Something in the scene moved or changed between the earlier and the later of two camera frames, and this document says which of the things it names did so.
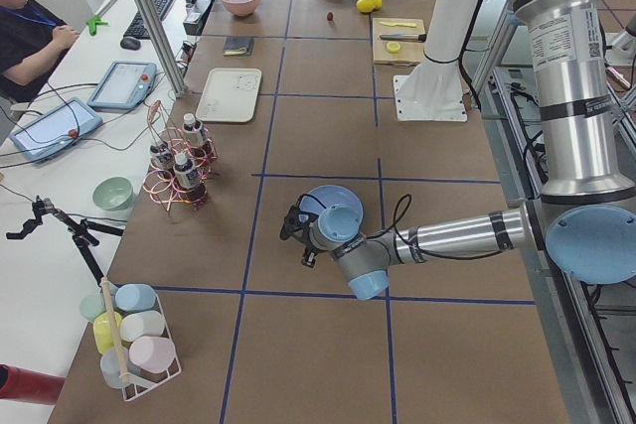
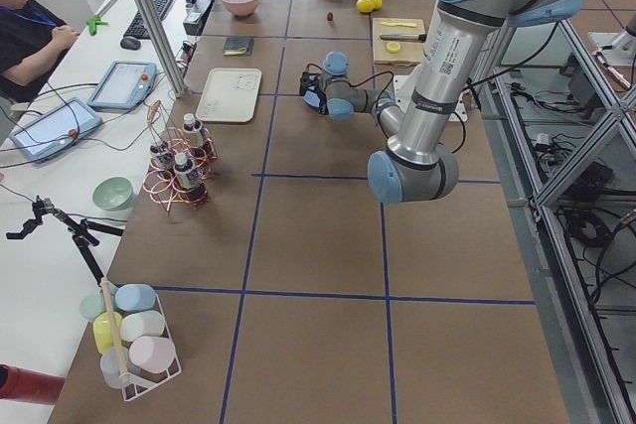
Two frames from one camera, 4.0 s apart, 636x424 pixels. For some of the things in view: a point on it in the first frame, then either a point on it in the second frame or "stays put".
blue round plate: [340, 212] → [312, 98]
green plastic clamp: [93, 22] stays put
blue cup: [135, 297] stays put
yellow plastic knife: [393, 24] stays put
